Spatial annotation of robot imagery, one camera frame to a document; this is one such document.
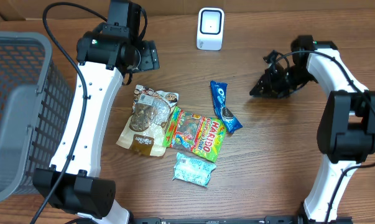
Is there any brown nuts snack pouch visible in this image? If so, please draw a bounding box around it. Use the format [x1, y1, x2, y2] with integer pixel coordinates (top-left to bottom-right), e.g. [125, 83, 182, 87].
[116, 85, 179, 157]

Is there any teal snack packet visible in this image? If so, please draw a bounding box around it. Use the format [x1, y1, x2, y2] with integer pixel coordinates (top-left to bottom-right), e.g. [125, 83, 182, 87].
[173, 152, 216, 187]

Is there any white barcode scanner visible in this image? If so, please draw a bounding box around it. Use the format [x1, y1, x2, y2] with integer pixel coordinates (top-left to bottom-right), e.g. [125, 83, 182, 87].
[197, 7, 225, 51]

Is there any grey plastic mesh basket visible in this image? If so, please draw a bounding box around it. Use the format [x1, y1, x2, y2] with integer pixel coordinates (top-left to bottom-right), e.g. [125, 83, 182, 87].
[0, 31, 73, 202]

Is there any blue Oreo cookie pack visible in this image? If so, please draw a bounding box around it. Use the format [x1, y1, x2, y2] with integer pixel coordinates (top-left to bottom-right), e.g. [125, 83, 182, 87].
[210, 80, 243, 134]

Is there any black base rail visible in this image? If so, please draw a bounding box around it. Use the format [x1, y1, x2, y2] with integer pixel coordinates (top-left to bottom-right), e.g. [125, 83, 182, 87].
[124, 214, 353, 224]

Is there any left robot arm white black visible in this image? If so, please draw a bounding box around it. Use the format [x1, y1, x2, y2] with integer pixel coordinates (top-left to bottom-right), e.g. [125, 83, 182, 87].
[33, 1, 159, 223]

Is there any green Haribo gummy bag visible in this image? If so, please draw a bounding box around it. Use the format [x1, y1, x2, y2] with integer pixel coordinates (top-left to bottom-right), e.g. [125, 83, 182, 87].
[163, 106, 226, 162]

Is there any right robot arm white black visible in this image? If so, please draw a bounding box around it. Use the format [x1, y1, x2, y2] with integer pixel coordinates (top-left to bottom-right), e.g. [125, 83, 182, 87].
[249, 35, 375, 223]

